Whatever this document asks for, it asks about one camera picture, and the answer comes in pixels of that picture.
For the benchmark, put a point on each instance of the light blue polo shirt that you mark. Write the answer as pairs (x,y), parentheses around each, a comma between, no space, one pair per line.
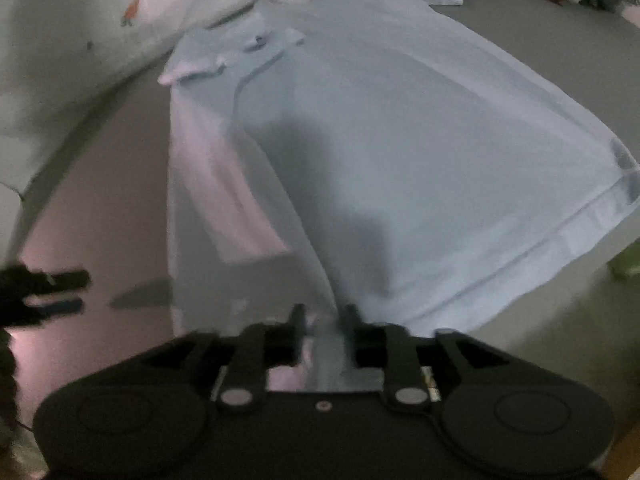
(400,135)

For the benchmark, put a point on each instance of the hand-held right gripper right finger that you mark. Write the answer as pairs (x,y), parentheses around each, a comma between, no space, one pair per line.
(351,330)

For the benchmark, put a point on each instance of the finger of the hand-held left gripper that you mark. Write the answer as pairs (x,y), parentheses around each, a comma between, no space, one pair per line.
(62,307)
(70,281)

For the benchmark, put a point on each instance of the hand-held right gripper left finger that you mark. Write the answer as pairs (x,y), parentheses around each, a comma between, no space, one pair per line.
(297,330)

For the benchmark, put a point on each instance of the green cloth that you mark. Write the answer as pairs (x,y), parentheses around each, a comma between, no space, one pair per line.
(625,262)

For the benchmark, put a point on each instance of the carrot print bed sheet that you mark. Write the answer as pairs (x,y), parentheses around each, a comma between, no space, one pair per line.
(75,35)

